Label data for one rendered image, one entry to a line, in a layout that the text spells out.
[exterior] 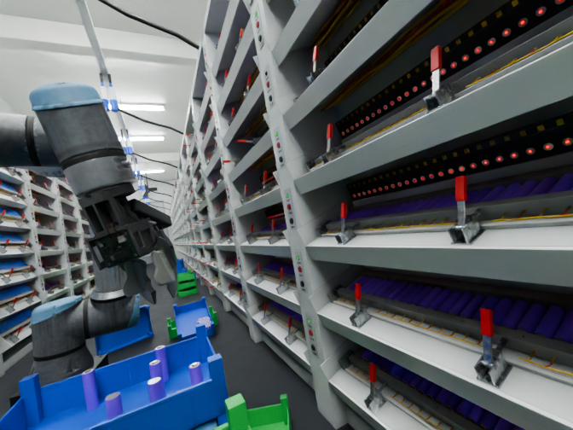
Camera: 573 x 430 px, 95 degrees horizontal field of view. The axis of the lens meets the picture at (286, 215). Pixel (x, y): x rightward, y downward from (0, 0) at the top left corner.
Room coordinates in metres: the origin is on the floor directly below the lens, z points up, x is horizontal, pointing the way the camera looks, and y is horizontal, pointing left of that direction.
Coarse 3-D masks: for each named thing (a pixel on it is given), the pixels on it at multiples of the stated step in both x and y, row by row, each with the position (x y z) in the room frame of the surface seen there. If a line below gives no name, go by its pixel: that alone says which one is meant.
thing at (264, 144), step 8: (264, 136) 0.87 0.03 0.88; (256, 144) 0.95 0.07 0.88; (264, 144) 0.90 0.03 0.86; (272, 144) 0.86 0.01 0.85; (248, 152) 1.04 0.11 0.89; (256, 152) 0.98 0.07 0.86; (264, 152) 0.93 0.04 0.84; (272, 152) 1.10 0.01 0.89; (240, 160) 1.14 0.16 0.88; (248, 160) 1.07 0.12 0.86; (256, 160) 1.30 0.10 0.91; (264, 160) 1.23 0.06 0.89; (224, 168) 1.36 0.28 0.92; (232, 168) 1.38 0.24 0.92; (240, 168) 1.18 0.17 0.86; (256, 168) 1.36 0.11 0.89; (232, 176) 1.33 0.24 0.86
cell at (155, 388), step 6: (156, 378) 0.39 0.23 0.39; (150, 384) 0.38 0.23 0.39; (156, 384) 0.38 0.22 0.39; (150, 390) 0.38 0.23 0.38; (156, 390) 0.38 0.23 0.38; (162, 390) 0.39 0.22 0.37; (150, 396) 0.38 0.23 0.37; (156, 396) 0.38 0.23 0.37; (162, 396) 0.39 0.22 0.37; (150, 402) 0.38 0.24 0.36
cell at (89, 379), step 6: (84, 372) 0.46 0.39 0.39; (90, 372) 0.46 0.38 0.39; (84, 378) 0.45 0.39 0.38; (90, 378) 0.46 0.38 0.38; (84, 384) 0.45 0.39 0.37; (90, 384) 0.46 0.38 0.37; (84, 390) 0.45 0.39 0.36; (90, 390) 0.46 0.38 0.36; (96, 390) 0.46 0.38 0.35; (84, 396) 0.46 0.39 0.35; (90, 396) 0.45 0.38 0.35; (96, 396) 0.46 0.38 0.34; (90, 402) 0.45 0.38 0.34; (96, 402) 0.46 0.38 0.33; (90, 408) 0.45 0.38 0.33
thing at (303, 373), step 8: (232, 304) 2.00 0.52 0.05; (240, 312) 1.75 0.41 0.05; (264, 336) 1.35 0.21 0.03; (272, 344) 1.26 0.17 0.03; (280, 352) 1.18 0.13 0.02; (288, 360) 1.10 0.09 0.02; (296, 360) 1.04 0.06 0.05; (296, 368) 1.04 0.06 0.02; (304, 368) 0.97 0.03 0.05; (304, 376) 0.98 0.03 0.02; (312, 376) 0.92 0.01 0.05; (312, 384) 0.93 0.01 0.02; (352, 416) 0.73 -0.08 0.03; (360, 416) 0.70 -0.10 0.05; (352, 424) 0.74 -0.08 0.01; (360, 424) 0.70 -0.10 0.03; (368, 424) 0.68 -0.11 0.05
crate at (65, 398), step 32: (192, 352) 0.56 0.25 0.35; (32, 384) 0.44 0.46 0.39; (64, 384) 0.47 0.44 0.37; (96, 384) 0.49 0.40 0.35; (128, 384) 0.51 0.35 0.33; (224, 384) 0.40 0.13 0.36; (32, 416) 0.44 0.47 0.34; (64, 416) 0.45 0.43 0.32; (96, 416) 0.44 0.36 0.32; (128, 416) 0.35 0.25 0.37; (160, 416) 0.36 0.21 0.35; (192, 416) 0.38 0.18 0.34
